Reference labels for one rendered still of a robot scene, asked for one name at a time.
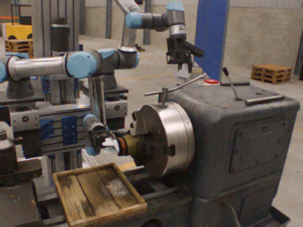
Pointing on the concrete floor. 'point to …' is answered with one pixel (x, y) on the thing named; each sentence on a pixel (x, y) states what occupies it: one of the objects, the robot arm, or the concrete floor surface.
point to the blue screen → (212, 36)
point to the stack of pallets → (19, 46)
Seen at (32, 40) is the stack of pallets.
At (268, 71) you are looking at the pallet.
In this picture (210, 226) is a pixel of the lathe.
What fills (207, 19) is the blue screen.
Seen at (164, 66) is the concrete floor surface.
